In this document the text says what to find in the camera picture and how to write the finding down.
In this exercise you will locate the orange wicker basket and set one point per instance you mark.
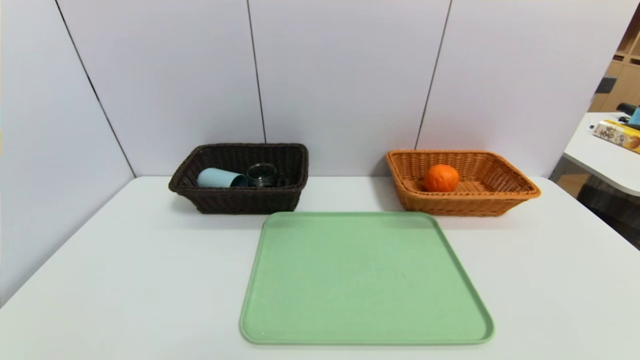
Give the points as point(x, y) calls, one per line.
point(457, 202)

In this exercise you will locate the white side table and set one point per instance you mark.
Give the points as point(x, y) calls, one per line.
point(595, 157)

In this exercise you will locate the small black object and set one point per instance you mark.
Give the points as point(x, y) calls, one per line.
point(626, 108)

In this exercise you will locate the wooden shelf cabinet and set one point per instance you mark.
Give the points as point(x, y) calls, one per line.
point(625, 75)

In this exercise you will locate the teal object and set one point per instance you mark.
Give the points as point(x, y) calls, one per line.
point(636, 116)

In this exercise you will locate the grey panel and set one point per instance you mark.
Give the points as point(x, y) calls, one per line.
point(606, 85)

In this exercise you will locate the blue-grey plastic cup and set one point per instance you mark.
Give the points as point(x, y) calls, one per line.
point(217, 178)

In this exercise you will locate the yellow snack box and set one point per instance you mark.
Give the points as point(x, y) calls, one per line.
point(616, 135)

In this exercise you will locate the orange fruit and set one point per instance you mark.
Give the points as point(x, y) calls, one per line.
point(441, 178)

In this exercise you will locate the dark brown wicker basket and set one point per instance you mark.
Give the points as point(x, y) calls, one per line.
point(240, 197)

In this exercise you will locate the light green plastic tray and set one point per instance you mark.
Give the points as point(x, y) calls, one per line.
point(365, 285)

